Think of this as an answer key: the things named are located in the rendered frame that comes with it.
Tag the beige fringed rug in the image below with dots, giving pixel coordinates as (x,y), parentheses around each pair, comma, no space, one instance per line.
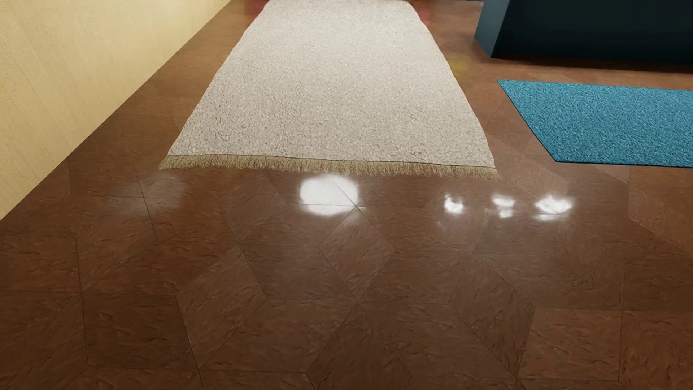
(335,92)

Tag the teal carpet mat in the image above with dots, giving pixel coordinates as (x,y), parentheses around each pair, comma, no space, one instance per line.
(612,123)

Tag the dark teal sofa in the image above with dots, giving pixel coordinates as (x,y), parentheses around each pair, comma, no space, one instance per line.
(584,27)

